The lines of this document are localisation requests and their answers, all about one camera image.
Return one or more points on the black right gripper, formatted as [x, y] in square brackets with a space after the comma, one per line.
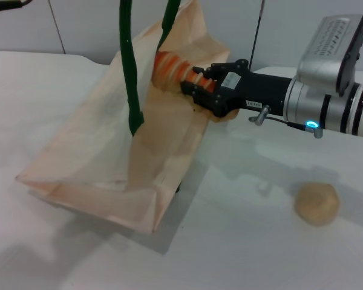
[260, 90]

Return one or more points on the orange striped bread loaf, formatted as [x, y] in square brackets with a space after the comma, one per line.
[169, 69]

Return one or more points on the round pale egg yolk pastry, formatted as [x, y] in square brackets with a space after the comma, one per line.
[317, 204]

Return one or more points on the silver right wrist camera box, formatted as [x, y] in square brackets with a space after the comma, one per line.
[329, 45]

